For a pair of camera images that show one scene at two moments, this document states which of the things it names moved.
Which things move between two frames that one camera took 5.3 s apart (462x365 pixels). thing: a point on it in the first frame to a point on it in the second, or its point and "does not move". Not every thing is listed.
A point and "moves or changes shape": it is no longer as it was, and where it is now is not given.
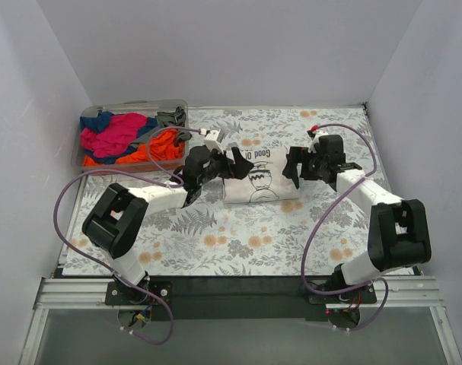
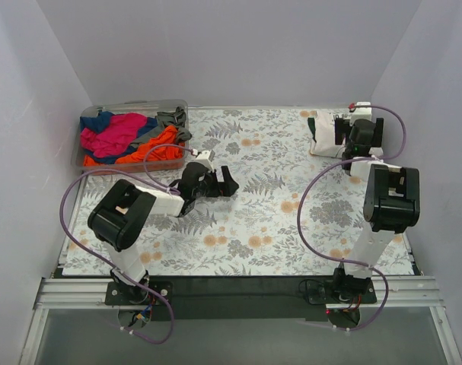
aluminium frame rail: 75,293 does not move
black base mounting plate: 233,298 does not move
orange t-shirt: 160,146 does not move
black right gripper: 303,166 to 339,130
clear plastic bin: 113,136 does not move
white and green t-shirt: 266,181 moves or changes shape
